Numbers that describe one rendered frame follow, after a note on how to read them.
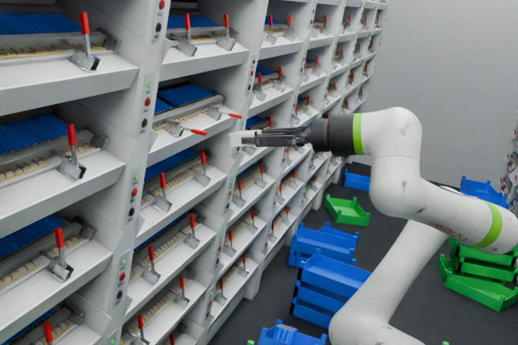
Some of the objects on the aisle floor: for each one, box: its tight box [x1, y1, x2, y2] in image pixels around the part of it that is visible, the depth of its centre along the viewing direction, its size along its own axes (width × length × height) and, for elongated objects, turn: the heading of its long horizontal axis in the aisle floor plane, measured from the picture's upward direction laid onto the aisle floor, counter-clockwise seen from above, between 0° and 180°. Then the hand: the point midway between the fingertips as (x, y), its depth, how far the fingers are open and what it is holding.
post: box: [49, 0, 177, 345], centre depth 136 cm, size 20×9×174 cm, turn 38°
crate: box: [257, 319, 328, 345], centre depth 238 cm, size 30×20×8 cm
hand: (244, 138), depth 154 cm, fingers open, 3 cm apart
